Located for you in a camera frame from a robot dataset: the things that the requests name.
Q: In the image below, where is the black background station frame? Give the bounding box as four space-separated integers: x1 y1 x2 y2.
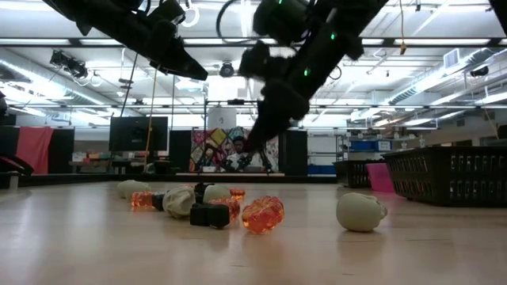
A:
203 100 268 175

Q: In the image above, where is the black aluminium table frame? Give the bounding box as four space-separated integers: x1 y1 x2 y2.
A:
17 173 337 187

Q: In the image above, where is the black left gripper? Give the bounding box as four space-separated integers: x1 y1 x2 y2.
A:
130 17 208 82

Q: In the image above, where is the red hanging cloth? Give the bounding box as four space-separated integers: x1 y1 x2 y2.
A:
15 127 55 176

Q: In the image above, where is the black slanted pole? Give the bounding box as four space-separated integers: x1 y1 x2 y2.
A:
118 53 139 118

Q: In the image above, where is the black ceiling spotlight cluster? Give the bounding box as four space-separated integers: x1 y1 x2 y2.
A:
48 50 90 80

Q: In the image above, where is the colourful patchwork quilt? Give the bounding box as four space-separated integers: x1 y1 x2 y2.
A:
189 127 280 173

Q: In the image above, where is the small cream plastic skull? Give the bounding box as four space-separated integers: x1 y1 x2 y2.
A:
116 180 152 200
162 185 196 219
202 184 232 204
335 192 389 234

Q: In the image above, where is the white hanging ring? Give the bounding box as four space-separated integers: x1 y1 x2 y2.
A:
181 0 200 29

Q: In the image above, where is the plain blue storage bin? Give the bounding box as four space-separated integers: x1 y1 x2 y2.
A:
307 164 337 176

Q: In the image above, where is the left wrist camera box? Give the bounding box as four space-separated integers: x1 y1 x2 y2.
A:
148 0 186 25

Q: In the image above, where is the blue storage bin with label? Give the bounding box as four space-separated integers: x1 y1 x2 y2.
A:
350 140 393 153

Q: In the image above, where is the black perforated plastic basket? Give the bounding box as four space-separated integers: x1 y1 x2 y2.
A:
332 159 386 188
382 145 507 208

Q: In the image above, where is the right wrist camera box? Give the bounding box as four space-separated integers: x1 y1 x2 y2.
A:
237 40 275 80

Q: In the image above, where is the right wrist camera black cable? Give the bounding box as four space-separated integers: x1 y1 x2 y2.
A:
215 0 257 40

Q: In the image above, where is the black overhead beam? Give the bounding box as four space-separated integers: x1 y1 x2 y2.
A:
0 36 507 48

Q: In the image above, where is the yellow hanging cable with plug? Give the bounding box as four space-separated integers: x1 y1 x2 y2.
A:
398 0 409 55

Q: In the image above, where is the bench with coloured boxes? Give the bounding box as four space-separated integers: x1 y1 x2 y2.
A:
69 150 120 175

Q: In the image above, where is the black overhead camera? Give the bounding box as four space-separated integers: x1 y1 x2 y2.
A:
219 61 236 78

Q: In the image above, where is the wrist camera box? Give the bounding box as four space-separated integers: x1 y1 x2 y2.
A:
237 40 275 80
148 0 186 25

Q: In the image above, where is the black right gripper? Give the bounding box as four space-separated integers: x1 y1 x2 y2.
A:
247 78 311 153

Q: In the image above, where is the person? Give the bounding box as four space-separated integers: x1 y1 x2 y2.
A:
225 135 265 173

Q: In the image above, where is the black flat screen monitor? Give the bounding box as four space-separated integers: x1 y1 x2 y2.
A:
109 116 170 153

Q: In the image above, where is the white ceiling air vent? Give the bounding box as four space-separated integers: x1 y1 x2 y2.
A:
443 47 461 70

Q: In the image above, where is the black upright panel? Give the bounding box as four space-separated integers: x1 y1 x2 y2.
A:
0 125 20 158
49 128 75 175

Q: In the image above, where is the yellow hanging cord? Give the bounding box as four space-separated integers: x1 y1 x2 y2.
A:
143 69 158 167

